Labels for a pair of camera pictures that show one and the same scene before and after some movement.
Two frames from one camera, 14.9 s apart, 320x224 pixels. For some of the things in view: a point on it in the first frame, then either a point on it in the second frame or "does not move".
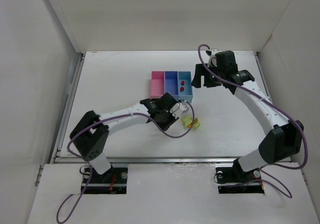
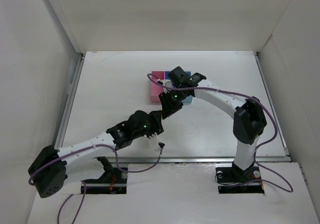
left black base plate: [113, 181] does not move
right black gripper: [206, 77] → [172, 94]
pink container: [157, 84] does not move
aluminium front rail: [71, 159] does not move
